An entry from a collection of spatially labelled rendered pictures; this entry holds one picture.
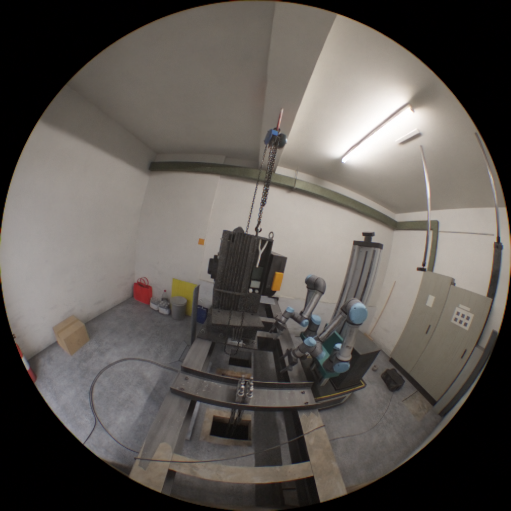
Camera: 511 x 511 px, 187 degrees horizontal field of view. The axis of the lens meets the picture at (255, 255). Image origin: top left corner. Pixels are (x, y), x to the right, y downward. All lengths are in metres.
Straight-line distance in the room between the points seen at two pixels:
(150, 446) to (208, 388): 0.54
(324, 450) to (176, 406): 0.83
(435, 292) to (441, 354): 0.95
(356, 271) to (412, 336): 2.00
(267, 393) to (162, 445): 0.71
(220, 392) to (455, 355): 2.85
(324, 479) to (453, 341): 2.35
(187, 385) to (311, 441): 0.80
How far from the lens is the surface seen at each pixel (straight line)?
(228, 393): 1.10
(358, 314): 1.00
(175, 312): 2.76
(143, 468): 0.98
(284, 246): 2.56
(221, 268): 1.33
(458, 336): 2.88
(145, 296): 3.21
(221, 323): 1.28
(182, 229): 2.71
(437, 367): 3.03
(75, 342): 2.41
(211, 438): 1.65
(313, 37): 1.16
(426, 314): 3.04
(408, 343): 3.20
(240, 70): 1.53
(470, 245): 3.17
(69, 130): 2.41
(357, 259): 1.53
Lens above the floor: 1.60
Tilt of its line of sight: 7 degrees down
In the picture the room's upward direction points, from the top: 12 degrees clockwise
